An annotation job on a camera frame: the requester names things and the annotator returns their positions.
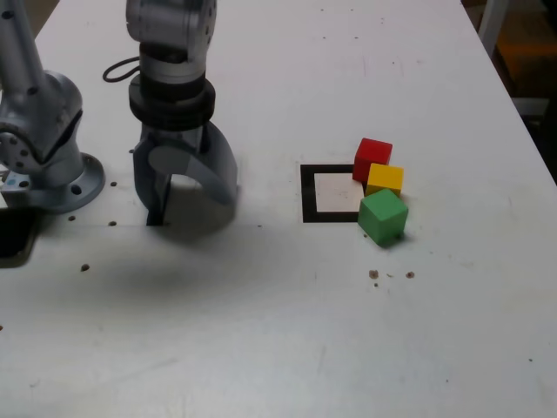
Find black tape square outline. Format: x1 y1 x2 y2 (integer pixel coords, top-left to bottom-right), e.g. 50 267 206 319
299 164 365 224

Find white metal crossbar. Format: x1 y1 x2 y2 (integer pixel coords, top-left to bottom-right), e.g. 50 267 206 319
513 97 550 118

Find small white box blue sticker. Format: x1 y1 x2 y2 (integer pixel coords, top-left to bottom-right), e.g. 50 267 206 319
0 171 32 193

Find yellow cube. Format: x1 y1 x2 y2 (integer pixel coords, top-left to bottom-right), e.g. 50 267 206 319
365 163 405 198

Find red cube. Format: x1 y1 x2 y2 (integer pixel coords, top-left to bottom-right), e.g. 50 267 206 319
352 138 393 183

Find green cube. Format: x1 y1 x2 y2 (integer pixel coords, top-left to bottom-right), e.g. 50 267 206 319
357 188 409 248

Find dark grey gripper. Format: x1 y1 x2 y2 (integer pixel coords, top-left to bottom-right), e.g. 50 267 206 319
131 121 239 218

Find white metal frame post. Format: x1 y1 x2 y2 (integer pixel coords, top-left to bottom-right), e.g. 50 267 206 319
477 0 513 57

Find thin looped black cable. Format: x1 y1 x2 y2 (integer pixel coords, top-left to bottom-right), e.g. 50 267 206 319
103 56 143 84

